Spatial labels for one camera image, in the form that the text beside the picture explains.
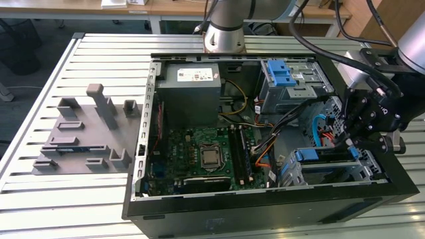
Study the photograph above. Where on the hard disk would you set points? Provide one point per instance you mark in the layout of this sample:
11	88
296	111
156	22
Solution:
307	155

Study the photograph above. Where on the green motherboard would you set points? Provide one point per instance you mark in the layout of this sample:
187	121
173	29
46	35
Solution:
185	149

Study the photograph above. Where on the RAM stick in slot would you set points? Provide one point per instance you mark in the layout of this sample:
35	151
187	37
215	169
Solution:
247	154

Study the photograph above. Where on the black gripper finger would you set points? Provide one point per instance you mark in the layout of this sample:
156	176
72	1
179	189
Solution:
360	112
379	142

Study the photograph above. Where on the grey power supply unit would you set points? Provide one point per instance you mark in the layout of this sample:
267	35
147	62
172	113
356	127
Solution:
189	104

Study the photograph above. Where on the wooden desk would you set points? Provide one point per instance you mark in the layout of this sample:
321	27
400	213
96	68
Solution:
50	10

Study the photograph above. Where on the RAM stick in rack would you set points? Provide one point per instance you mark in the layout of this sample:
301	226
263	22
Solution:
71	149

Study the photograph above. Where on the white box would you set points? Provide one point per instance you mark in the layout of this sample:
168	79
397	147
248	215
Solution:
112	3

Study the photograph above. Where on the metal disk bay cage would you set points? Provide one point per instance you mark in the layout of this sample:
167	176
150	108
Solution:
332	167

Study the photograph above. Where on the blue drive bracket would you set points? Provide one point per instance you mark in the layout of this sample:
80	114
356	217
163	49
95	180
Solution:
280	74

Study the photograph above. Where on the grey furniture foot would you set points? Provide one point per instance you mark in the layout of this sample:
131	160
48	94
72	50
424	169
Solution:
7	93

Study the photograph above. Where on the black mesh bin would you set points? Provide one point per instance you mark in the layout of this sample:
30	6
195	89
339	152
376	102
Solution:
20	44

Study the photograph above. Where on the silver CPU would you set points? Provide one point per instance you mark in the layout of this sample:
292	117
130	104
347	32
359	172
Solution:
211	157

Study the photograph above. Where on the black open PC case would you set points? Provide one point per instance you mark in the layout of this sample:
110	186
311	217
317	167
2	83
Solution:
265	214

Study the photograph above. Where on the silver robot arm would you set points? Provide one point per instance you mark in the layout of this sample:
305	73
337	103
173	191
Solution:
223	37

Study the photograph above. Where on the wooden cabinet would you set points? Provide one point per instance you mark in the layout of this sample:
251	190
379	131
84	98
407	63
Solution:
357	25

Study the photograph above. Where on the grey parts rack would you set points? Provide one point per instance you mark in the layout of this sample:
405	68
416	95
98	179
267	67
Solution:
83	134

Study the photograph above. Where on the metal optical drive cage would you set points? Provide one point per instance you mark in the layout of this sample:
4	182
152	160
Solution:
300	93

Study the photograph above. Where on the black graphics card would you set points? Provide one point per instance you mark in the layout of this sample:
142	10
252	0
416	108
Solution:
205	184

